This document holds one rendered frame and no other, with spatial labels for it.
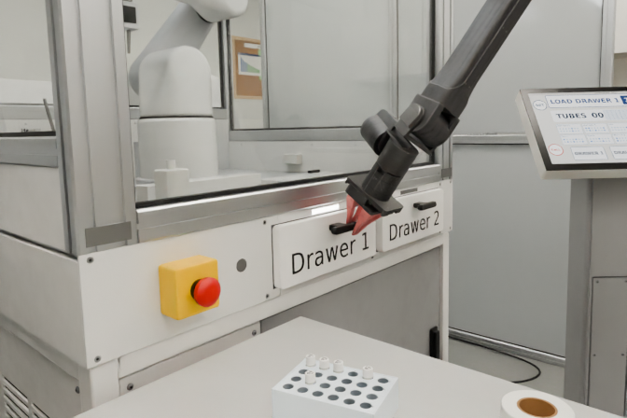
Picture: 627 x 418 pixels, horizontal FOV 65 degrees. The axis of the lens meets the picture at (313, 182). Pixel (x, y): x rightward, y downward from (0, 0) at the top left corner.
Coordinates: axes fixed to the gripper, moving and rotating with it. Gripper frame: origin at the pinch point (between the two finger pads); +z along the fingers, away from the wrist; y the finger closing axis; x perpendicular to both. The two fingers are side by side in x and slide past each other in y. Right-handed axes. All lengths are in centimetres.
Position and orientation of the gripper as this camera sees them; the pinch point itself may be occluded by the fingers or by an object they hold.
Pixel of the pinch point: (353, 228)
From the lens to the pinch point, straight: 95.4
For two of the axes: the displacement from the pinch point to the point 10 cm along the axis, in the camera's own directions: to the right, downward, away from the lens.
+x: -6.5, 0.9, -7.6
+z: -4.2, 7.8, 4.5
